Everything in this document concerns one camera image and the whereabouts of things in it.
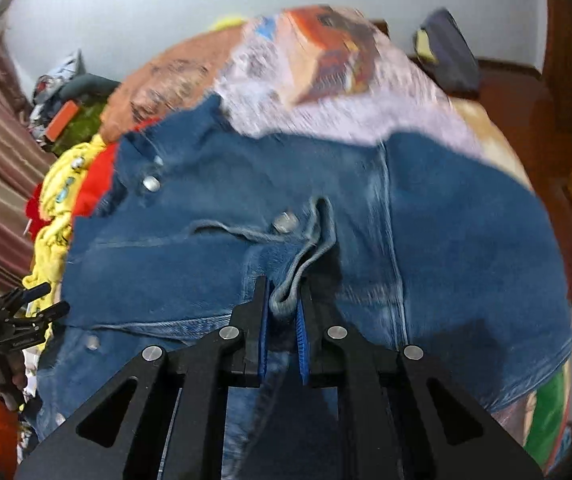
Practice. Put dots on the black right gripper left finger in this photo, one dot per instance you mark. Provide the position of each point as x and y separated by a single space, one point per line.
163 415

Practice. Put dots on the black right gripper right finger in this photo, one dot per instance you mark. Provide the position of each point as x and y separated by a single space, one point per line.
400 414

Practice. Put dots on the blue denim jacket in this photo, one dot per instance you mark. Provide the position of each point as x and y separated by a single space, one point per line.
413 242

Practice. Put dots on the left hand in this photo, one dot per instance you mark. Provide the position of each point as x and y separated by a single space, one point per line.
17 380

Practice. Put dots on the yellow cartoon print garment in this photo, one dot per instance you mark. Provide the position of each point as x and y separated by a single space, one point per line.
49 259

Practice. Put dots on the red garment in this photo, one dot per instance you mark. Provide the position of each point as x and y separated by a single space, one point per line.
93 179

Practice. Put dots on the orange box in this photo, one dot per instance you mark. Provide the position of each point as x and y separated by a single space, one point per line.
61 120

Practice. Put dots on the brown wooden door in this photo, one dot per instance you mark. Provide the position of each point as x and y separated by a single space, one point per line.
533 108

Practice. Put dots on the newspaper print bed sheet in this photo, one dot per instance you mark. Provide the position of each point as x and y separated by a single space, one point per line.
328 73

